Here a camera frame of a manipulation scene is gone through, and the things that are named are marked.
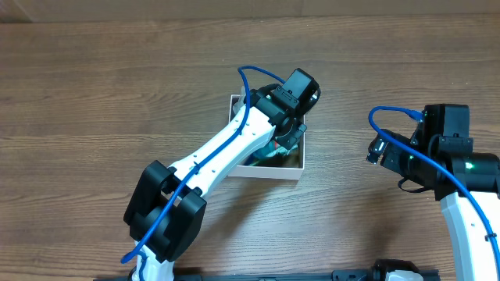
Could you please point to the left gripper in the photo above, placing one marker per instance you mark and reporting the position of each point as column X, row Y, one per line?
column 293, row 135

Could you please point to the clear spray bottle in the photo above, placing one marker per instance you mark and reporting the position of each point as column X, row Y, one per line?
column 237, row 100

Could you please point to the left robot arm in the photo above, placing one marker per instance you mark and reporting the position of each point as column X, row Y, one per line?
column 168, row 204

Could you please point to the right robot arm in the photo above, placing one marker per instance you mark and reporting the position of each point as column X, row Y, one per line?
column 439, row 157

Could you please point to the small toothpaste tube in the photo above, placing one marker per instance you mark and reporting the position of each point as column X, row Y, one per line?
column 270, row 150

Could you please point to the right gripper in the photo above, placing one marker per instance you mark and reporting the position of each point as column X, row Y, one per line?
column 391, row 152

